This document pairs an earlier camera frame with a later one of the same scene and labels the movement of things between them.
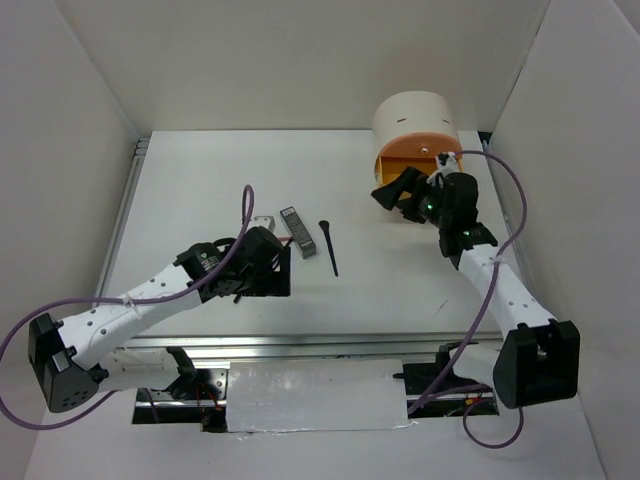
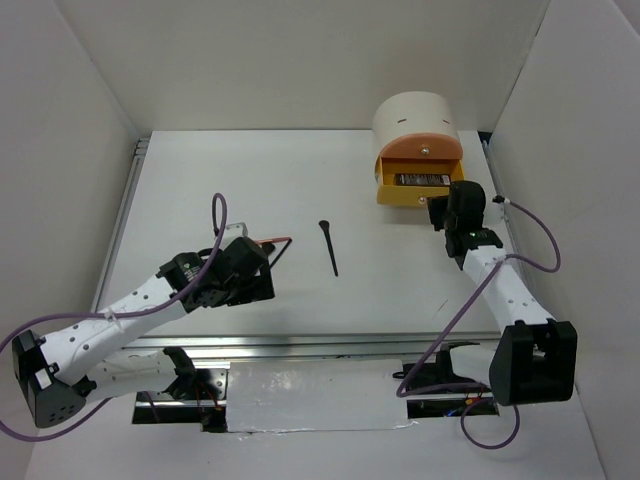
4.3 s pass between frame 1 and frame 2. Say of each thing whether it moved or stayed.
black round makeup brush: stayed
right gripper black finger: moved
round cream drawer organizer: stayed
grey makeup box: moved
